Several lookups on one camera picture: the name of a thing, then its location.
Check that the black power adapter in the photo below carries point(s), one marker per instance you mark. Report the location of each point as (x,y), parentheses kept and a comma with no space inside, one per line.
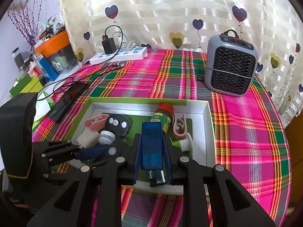
(109,46)

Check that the clear bin with orange lid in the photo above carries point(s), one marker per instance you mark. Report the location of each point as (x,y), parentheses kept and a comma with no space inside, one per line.
(54,41)

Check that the heart print curtain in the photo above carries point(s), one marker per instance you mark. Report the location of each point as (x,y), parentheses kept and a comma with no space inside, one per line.
(177,11)

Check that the glass jar with black lid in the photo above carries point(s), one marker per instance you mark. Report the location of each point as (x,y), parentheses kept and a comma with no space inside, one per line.
(17,58)

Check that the green grey round knob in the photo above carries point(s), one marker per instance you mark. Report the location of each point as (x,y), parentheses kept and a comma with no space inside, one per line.
(185,143)

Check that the black smartphone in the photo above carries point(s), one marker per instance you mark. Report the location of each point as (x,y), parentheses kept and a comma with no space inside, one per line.
(64,104)

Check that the black bear-shaped gadget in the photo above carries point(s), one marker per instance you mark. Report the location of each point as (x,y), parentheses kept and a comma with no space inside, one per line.
(117,127)

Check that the purple flower branches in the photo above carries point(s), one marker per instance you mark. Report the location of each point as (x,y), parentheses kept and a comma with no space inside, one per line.
(30,37)

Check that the white USB charger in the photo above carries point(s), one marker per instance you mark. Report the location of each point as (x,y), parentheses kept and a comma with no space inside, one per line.
(87,139)

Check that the pink green plaid tablecloth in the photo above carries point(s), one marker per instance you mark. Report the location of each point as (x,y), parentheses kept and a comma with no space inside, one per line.
(236,134)

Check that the pink white clip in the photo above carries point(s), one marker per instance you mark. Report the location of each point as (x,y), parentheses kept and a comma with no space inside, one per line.
(177,130)

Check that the dark green box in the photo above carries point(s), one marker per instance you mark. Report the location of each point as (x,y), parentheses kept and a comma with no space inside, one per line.
(17,85)

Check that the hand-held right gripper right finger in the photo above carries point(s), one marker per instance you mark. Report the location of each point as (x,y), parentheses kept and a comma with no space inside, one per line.
(167,160)

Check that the green white cardboard box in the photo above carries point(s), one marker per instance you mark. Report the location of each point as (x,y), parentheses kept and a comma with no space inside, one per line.
(203,134)

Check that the brown bottle with red cap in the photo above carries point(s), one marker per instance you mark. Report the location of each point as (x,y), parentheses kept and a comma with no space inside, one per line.
(163,118)

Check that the assorted clutter pile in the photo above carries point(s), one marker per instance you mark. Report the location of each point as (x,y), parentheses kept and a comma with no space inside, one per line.
(51,27)

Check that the white power strip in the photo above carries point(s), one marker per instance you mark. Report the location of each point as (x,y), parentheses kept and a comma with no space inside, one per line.
(123,53)

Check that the blue white carton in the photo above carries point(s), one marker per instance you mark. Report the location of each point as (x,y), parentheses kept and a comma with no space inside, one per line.
(48,69)

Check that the grey mini space heater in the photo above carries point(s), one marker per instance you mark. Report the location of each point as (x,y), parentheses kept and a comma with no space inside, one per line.
(230,71)

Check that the blue translucent USB stick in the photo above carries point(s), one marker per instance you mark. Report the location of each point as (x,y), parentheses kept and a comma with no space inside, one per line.
(151,146)

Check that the green white tissue pack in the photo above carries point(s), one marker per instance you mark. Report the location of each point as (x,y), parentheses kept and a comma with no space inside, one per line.
(43,110)

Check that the lime green box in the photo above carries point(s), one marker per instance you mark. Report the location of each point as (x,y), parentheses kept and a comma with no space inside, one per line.
(30,86)

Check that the pink clip with grey insert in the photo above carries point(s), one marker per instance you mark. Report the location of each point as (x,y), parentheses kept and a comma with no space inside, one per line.
(91,123)

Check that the small white jar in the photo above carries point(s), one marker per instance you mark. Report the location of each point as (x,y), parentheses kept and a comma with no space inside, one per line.
(106,137)

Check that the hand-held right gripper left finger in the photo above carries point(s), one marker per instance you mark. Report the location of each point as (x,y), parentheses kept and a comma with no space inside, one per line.
(136,156)

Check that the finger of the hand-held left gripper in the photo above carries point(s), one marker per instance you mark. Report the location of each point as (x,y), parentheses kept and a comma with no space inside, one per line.
(90,153)
(59,173)

